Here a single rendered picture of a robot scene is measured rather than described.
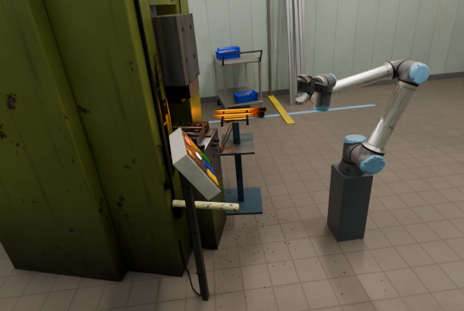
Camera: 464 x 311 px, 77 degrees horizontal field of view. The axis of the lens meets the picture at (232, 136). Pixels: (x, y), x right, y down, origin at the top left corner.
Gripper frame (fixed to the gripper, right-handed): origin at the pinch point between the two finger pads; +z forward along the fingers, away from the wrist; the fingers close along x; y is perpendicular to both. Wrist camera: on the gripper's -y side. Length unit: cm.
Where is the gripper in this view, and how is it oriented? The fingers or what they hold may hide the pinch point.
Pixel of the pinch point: (300, 90)
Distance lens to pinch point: 153.1
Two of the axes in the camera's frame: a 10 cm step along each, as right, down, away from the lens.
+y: -7.2, -2.3, 6.6
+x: -0.2, -9.4, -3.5
